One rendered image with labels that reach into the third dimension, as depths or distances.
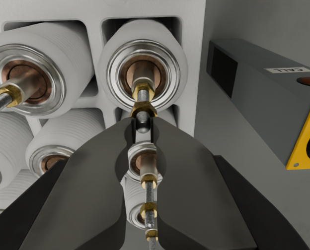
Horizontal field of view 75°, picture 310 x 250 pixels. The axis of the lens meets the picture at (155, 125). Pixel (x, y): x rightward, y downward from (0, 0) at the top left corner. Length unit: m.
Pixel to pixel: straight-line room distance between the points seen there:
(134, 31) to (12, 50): 0.12
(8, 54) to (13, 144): 0.15
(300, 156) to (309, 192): 0.70
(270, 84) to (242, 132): 0.37
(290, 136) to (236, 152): 0.43
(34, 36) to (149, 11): 0.13
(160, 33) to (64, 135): 0.17
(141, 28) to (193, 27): 0.09
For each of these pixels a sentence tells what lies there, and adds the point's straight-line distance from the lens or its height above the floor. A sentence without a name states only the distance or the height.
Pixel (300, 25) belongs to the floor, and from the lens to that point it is 0.56.
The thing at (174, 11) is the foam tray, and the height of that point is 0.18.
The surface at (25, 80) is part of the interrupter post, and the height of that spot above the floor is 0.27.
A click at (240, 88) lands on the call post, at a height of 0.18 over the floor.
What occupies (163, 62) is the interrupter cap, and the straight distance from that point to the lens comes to 0.21.
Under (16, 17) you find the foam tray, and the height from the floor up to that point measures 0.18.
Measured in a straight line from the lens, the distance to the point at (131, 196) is 0.35.
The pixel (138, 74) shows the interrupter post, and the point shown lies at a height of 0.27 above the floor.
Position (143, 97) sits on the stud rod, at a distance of 0.16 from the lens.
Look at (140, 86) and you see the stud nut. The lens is 0.17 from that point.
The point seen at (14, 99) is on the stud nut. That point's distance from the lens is 0.21.
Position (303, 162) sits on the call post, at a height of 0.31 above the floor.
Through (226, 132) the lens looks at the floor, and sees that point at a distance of 0.59.
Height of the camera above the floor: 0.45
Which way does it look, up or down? 58 degrees down
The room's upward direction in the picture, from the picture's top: 176 degrees clockwise
